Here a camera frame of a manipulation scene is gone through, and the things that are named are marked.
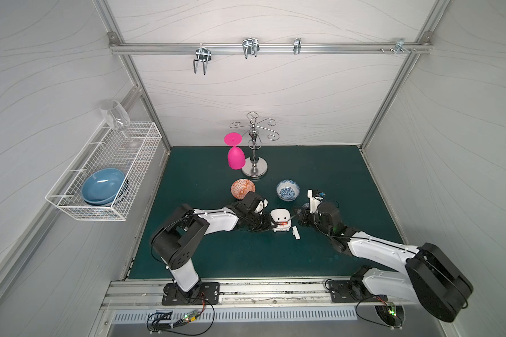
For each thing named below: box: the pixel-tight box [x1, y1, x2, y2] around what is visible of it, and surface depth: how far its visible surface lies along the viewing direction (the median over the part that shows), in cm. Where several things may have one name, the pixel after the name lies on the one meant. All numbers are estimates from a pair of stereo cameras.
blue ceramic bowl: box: [80, 167, 126, 205], surface depth 62 cm
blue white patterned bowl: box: [276, 179, 301, 202], surface depth 102 cm
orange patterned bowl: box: [230, 178, 256, 201], surface depth 103 cm
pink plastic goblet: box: [223, 131, 246, 170], surface depth 92 cm
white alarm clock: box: [270, 208, 292, 232], surface depth 90 cm
